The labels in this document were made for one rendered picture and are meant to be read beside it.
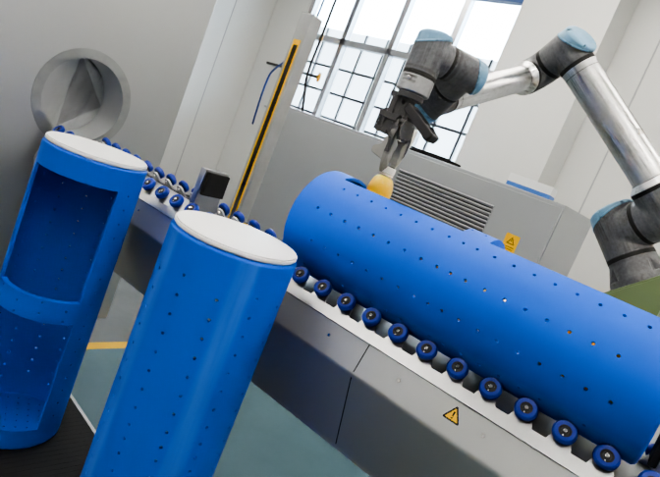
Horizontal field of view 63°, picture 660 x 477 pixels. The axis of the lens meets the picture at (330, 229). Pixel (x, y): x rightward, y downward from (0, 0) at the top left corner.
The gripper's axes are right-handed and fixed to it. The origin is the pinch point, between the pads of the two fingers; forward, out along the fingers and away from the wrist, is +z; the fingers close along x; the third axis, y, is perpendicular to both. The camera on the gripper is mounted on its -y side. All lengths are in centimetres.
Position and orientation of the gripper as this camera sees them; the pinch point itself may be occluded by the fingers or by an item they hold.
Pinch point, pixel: (388, 169)
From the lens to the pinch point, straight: 144.4
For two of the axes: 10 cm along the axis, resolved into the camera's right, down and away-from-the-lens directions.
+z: -3.7, 9.2, 1.4
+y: -7.5, -3.8, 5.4
